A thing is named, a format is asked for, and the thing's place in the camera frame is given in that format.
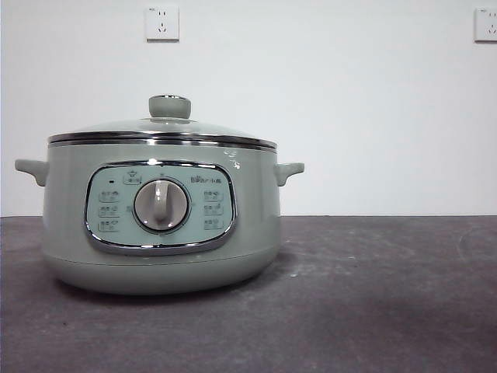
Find white wall socket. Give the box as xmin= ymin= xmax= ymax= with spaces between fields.
xmin=145 ymin=5 xmax=180 ymax=43
xmin=473 ymin=7 xmax=497 ymax=44

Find glass lid with green knob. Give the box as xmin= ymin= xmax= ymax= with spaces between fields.
xmin=47 ymin=94 xmax=278 ymax=151

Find pale green electric cooking pot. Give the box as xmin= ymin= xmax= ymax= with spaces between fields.
xmin=14 ymin=140 xmax=305 ymax=295

